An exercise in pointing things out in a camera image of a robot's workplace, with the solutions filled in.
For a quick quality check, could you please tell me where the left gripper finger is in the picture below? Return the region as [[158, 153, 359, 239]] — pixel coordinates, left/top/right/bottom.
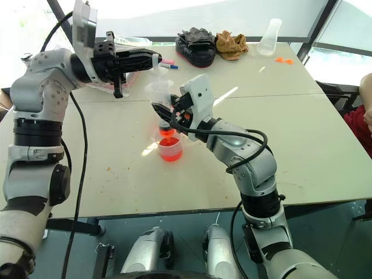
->
[[116, 48, 163, 63], [116, 61, 154, 75]]

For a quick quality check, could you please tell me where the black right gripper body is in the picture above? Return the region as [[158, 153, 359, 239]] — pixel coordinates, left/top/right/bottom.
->
[[173, 94, 195, 123]]

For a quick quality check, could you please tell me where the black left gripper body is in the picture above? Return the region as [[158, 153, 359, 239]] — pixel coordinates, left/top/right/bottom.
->
[[92, 30, 132, 99]]

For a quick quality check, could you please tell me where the clear cup with red liquid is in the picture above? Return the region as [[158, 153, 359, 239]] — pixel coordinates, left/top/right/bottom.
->
[[158, 136, 184, 163]]

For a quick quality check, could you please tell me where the brown crumpled cloth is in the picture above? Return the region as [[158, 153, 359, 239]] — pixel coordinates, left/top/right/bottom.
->
[[214, 29, 251, 62]]

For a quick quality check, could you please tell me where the clear plastic conical flask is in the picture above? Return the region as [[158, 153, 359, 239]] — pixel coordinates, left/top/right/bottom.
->
[[255, 18, 284, 57]]

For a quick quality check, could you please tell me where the silver left robot leg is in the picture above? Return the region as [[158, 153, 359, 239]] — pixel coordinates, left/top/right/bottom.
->
[[120, 226, 176, 274]]

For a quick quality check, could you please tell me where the silver robot leg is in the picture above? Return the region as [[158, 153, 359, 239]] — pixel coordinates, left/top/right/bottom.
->
[[120, 226, 176, 274], [202, 223, 242, 279]]

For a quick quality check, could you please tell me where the black chair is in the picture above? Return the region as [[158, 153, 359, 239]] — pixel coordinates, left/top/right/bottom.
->
[[315, 80, 362, 117]]

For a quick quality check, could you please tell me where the silver right robot leg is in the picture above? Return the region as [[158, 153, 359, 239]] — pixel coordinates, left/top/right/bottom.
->
[[202, 223, 242, 279]]

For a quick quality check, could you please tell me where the dark rounded robot housing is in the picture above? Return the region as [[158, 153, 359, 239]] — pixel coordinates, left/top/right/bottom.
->
[[103, 270, 210, 279]]

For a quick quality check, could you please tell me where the person's red garment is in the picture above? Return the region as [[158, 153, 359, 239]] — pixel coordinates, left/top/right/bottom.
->
[[343, 104, 372, 159]]

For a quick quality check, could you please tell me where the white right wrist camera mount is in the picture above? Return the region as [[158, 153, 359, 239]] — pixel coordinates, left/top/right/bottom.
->
[[179, 73, 216, 143]]

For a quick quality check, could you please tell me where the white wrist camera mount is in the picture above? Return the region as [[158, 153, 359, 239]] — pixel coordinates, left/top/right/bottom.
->
[[71, 0, 99, 84], [179, 73, 216, 143]]

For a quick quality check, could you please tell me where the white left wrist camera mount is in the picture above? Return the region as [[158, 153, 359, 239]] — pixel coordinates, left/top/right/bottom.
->
[[71, 0, 99, 84]]

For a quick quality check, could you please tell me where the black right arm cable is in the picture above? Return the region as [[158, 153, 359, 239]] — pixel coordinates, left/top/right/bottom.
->
[[171, 104, 274, 279]]

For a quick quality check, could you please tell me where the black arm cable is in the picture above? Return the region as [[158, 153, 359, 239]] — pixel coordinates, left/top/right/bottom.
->
[[171, 104, 274, 279], [40, 11, 90, 279]]

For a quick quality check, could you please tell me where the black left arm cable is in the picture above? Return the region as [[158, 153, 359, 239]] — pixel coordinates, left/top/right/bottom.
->
[[40, 11, 90, 279]]

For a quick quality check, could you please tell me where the black table frame bar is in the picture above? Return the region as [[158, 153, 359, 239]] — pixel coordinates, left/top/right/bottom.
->
[[45, 217, 106, 237]]

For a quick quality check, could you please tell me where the grey metal bracket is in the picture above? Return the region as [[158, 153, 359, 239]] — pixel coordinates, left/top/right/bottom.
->
[[92, 242, 116, 279]]

